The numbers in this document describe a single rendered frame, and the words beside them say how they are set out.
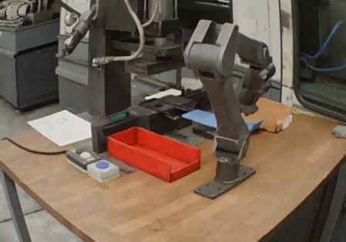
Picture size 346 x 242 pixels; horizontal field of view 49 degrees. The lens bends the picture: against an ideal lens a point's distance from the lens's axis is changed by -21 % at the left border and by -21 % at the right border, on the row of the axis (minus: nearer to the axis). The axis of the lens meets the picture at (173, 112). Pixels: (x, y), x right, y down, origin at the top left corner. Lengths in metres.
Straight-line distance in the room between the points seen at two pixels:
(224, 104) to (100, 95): 0.70
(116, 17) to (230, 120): 0.62
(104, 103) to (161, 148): 0.37
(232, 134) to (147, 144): 0.36
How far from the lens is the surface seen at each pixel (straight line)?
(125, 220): 1.04
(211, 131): 1.49
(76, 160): 1.29
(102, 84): 1.65
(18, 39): 4.44
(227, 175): 1.17
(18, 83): 4.53
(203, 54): 0.98
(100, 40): 1.62
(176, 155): 1.33
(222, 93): 1.03
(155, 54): 1.45
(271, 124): 1.55
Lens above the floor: 1.47
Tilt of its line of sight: 19 degrees down
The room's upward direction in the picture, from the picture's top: straight up
